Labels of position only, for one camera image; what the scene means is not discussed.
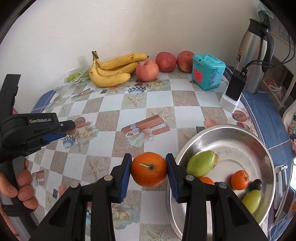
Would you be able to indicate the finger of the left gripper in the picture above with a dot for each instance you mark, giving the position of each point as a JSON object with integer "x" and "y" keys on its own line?
{"x": 66, "y": 126}
{"x": 52, "y": 137}

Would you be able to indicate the dark plum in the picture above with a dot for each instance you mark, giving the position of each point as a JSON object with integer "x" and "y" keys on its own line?
{"x": 256, "y": 184}

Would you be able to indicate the red middle apple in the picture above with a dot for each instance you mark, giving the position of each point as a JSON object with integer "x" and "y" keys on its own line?
{"x": 166, "y": 61}

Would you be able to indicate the yellow banana bunch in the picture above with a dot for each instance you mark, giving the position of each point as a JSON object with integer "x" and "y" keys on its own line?
{"x": 116, "y": 71}

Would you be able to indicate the stainless steel kettle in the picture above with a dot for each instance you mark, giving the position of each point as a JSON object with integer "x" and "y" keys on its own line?
{"x": 256, "y": 44}

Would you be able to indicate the orange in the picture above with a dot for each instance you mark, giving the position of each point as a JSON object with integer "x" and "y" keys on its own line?
{"x": 207, "y": 180}
{"x": 240, "y": 180}
{"x": 148, "y": 169}

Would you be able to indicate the large steel bowl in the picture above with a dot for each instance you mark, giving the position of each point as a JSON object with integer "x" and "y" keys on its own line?
{"x": 199, "y": 211}

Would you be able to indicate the large green mango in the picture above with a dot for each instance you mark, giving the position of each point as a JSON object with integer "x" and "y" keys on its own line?
{"x": 201, "y": 163}

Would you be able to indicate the small brown longan on table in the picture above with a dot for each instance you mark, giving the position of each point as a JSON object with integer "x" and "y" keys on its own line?
{"x": 72, "y": 132}

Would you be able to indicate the pale red front apple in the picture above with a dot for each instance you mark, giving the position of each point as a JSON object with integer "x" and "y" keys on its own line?
{"x": 147, "y": 71}

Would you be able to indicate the red right apple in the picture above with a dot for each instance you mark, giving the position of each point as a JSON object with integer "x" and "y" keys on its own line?
{"x": 185, "y": 61}

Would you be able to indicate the teal toy box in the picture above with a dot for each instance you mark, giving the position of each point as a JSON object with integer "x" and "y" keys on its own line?
{"x": 207, "y": 71}

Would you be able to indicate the clear plastic fruit tray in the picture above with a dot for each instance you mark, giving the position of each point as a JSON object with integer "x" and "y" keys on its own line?
{"x": 74, "y": 77}

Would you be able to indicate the black power adapter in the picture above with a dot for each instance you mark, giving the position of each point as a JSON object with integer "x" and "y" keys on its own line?
{"x": 236, "y": 84}

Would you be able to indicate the brown longan in bowl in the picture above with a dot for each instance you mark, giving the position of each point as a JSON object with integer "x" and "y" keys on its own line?
{"x": 217, "y": 159}

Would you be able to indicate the checkered printed tablecloth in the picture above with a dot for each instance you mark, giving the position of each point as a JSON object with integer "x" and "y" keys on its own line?
{"x": 160, "y": 117}

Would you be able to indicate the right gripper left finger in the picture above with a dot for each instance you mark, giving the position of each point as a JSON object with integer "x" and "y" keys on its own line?
{"x": 67, "y": 218}

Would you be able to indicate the small green fruit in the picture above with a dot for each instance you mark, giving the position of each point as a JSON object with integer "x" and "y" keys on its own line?
{"x": 252, "y": 200}

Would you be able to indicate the orange in bowl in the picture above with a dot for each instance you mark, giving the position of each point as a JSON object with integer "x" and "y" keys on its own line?
{"x": 240, "y": 180}

